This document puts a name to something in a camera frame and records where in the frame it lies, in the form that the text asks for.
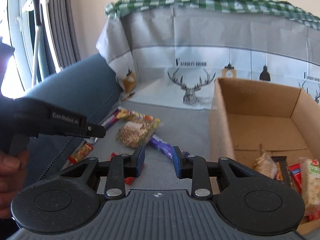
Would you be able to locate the person's left hand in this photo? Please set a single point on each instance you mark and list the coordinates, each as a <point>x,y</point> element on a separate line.
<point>10,175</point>

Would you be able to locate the cardboard box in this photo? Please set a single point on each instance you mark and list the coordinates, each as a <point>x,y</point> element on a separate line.
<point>262,105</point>

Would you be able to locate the red peanut candy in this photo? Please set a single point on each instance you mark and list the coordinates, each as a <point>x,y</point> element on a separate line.
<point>81,152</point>

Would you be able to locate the window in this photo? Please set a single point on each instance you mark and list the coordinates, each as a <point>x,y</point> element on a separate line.
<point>17,17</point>

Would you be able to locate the yellow clear nut packet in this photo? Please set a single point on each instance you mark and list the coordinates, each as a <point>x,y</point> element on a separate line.
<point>135,135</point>

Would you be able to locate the beige snack packet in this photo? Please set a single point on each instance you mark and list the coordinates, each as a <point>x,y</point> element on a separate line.
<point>265,165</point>

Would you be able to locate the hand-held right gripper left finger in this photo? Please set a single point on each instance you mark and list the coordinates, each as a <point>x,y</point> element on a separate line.
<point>140,158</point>

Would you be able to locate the blue-grey sofa backrest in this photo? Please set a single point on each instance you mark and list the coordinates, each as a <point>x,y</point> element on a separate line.
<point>75,85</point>

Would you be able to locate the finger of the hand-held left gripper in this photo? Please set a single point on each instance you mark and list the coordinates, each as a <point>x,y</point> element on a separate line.
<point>96,130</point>

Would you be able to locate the white green snack packet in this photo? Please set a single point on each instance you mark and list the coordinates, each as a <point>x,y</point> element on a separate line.
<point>311,187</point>

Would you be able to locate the grey curtain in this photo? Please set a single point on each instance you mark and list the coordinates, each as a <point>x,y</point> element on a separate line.
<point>57,30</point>

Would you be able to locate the purple white snack bar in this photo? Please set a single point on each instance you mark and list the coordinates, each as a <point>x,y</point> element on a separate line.
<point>111,121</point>

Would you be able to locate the grey deer printed cloth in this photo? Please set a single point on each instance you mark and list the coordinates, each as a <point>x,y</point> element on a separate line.
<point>175,42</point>

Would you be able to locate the red snack packet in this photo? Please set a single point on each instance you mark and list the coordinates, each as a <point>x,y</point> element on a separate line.
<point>295,173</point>
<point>314,216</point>

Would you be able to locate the small red candy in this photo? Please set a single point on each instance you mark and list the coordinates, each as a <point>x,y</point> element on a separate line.
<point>113,156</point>
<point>130,180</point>

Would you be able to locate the dark chocolate bar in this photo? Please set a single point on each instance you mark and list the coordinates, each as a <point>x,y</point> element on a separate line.
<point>281,167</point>

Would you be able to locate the purple snack packet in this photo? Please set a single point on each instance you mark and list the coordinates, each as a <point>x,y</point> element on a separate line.
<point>161,146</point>

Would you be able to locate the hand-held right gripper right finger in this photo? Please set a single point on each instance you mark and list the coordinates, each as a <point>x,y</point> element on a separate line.
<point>177,162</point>

